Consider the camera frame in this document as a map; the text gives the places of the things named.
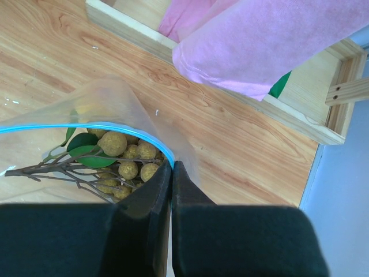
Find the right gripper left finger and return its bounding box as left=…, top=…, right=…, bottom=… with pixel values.
left=1, top=163, right=172, bottom=276

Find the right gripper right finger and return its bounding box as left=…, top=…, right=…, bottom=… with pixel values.
left=172, top=162, right=329, bottom=276

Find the brown longan bunch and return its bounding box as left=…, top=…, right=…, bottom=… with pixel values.
left=1, top=128, right=167, bottom=203

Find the clear zip top bag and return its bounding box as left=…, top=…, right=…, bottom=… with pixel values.
left=1, top=77, right=199, bottom=203

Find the green cloth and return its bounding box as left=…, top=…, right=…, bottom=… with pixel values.
left=269, top=71, right=291, bottom=99

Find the wooden clothes rack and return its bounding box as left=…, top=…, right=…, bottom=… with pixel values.
left=85, top=1, right=367, bottom=145

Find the pink shirt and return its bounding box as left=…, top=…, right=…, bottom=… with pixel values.
left=159, top=0, right=368, bottom=100

